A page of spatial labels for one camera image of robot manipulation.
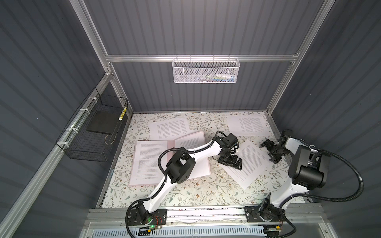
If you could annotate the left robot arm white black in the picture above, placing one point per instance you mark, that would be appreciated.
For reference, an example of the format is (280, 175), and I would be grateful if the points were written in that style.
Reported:
(177, 164)

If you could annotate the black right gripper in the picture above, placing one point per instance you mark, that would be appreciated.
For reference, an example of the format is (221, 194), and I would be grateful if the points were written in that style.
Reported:
(269, 146)

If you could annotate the markers in white basket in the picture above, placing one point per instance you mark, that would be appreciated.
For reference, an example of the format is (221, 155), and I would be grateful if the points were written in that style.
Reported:
(217, 78)

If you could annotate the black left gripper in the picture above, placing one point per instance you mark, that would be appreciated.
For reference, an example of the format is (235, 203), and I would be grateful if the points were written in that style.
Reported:
(232, 162)

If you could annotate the yellow marker in basket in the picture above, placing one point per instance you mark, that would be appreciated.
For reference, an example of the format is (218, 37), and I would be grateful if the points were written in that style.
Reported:
(122, 114)

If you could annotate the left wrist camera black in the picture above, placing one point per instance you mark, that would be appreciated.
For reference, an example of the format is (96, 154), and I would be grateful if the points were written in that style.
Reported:
(231, 140)

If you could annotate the black wire basket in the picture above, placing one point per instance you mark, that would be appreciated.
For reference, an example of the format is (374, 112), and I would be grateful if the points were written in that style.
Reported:
(95, 131)

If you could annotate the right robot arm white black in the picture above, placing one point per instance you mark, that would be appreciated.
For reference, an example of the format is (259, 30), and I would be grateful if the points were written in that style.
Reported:
(308, 170)

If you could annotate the floral patterned table mat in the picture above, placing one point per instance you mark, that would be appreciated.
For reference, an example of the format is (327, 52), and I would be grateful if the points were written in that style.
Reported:
(218, 188)

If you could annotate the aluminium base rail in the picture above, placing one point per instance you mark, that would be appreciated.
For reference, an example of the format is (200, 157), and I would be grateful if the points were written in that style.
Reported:
(230, 221)

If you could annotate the printed paper sheet back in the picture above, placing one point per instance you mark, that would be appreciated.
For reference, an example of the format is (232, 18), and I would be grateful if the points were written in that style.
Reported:
(169, 129)

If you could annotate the printed paper sheets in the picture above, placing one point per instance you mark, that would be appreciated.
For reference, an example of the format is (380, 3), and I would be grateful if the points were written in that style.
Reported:
(248, 126)

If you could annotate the white wire mesh basket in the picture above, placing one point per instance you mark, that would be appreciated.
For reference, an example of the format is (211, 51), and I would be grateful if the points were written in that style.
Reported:
(186, 69)

